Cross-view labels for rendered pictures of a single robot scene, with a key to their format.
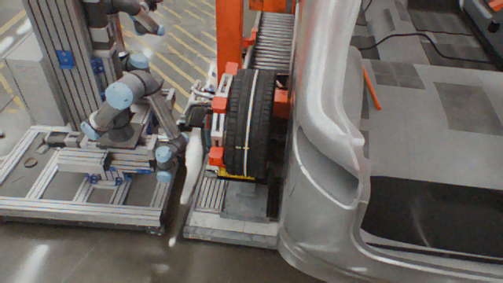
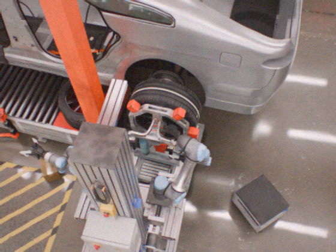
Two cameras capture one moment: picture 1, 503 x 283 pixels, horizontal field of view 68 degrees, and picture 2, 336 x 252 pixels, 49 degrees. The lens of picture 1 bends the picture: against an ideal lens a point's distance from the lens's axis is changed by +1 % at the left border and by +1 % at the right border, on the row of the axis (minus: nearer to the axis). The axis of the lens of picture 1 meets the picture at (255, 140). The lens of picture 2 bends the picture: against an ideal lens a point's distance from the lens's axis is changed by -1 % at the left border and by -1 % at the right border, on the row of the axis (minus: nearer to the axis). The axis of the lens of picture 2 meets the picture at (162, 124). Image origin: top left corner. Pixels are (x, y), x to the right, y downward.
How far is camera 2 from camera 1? 2.68 m
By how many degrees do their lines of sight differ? 47
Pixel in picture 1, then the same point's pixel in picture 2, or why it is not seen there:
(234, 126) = (191, 111)
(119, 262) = (201, 233)
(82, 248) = not seen: outside the picture
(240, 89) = (170, 98)
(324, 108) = (275, 45)
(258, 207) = not seen: hidden behind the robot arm
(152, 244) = (189, 212)
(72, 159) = (174, 227)
